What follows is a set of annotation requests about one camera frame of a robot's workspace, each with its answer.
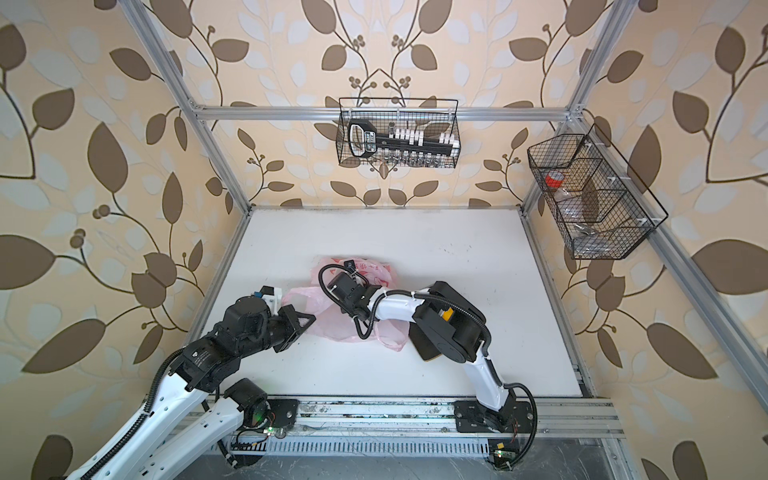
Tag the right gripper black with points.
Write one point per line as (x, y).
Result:
(344, 307)

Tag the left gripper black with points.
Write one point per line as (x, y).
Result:
(294, 326)

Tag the black socket set holder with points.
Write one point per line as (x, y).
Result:
(365, 141)

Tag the black wire basket right wall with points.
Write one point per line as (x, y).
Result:
(612, 209)

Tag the black square tray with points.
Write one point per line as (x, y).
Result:
(424, 347)

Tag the black wire basket wall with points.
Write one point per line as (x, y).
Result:
(433, 115)
(612, 209)

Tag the red capped plastic bottle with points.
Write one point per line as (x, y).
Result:
(555, 183)

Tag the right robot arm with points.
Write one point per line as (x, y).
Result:
(457, 330)

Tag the black wire basket back wall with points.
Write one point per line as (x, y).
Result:
(433, 115)

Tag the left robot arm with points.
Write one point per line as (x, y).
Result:
(187, 412)

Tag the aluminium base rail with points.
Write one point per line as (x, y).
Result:
(409, 416)

